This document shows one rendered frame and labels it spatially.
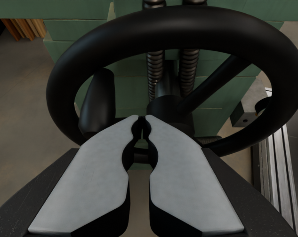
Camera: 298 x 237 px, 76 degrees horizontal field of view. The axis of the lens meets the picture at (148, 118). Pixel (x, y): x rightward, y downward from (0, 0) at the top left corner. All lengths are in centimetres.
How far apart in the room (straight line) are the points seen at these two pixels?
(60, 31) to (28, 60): 140
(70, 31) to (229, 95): 38
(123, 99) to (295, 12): 38
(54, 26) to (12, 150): 103
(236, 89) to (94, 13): 35
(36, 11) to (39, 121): 103
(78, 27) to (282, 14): 33
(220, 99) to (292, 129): 68
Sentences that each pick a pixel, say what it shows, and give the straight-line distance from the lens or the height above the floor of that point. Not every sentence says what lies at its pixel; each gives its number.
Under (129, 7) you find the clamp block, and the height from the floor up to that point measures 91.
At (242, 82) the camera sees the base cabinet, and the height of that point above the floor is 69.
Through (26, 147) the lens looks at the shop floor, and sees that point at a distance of 130.
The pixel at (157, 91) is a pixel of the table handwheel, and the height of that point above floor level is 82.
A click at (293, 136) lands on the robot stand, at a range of 115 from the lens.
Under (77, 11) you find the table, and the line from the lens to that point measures 36.
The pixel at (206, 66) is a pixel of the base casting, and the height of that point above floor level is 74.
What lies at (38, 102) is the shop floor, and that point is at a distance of 145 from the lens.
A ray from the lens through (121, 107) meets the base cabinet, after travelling 53.
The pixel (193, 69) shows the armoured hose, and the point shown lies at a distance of 27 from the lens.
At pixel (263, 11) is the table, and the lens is 39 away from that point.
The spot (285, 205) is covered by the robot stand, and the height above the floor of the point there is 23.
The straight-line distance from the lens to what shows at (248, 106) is 56.
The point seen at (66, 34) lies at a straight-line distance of 39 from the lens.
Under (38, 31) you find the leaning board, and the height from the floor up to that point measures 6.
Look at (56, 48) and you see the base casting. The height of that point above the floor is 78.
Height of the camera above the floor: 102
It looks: 58 degrees down
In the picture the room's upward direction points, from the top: 1 degrees clockwise
